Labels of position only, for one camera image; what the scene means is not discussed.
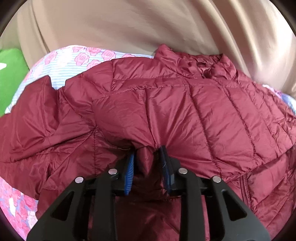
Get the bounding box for beige curtain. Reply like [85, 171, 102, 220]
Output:
[1, 1, 295, 96]

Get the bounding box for maroon quilted puffer jacket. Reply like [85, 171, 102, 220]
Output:
[0, 44, 296, 241]

